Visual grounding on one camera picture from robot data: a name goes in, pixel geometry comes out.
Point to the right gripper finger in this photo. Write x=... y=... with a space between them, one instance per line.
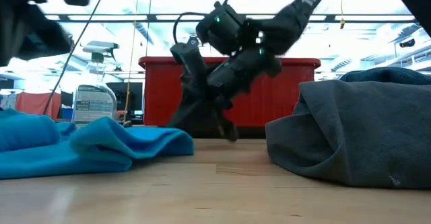
x=227 y=121
x=193 y=108

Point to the bright blue towel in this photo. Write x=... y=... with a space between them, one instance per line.
x=101 y=143

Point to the dark grey sweatshirt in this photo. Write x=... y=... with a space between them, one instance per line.
x=353 y=133

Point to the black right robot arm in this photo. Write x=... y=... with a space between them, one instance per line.
x=296 y=15

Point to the red plastic laundry basket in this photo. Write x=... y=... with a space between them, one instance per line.
x=158 y=93

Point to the round black ceiling device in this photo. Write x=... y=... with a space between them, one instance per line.
x=193 y=40

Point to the red fabric partition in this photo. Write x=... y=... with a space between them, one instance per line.
x=33 y=103

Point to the small grey object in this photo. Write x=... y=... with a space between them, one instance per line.
x=127 y=123

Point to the small black monitor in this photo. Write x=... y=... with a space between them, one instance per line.
x=66 y=99

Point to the large black monitor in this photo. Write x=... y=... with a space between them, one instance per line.
x=116 y=94

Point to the clear spray bottle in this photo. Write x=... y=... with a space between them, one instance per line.
x=94 y=103

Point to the small black ceiling fixture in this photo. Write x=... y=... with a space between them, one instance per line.
x=407 y=43

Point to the black aluminium table frame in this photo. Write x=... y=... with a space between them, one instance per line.
x=252 y=134

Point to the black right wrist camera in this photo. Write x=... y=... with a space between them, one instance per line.
x=187 y=54

